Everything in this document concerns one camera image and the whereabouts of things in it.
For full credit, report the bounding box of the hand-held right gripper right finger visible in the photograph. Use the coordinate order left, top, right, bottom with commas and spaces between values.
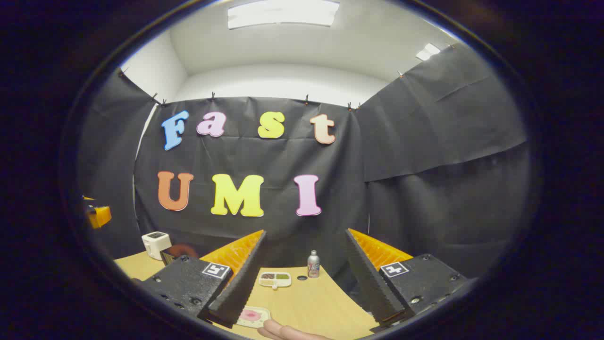
345, 228, 468, 333

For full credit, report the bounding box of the plate with pink food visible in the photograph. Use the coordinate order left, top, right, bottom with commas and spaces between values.
236, 306, 271, 329

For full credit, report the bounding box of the large ceiling light panel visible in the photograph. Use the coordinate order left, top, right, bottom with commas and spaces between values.
227, 0, 340, 30

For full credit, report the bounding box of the divided white snack tray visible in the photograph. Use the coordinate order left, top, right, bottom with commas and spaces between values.
259, 272, 292, 289

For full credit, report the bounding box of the white toaster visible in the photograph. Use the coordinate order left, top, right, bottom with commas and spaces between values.
142, 231, 172, 261

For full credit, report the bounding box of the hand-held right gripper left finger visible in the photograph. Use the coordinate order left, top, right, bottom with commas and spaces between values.
134, 230, 267, 329

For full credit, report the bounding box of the small ceiling light panel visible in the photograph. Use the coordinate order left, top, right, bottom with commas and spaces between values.
415, 42, 442, 62

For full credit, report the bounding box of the black backdrop cloth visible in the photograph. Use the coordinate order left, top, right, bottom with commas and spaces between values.
78, 42, 529, 293

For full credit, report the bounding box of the black electric oven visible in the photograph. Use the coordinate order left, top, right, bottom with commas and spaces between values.
159, 243, 201, 266

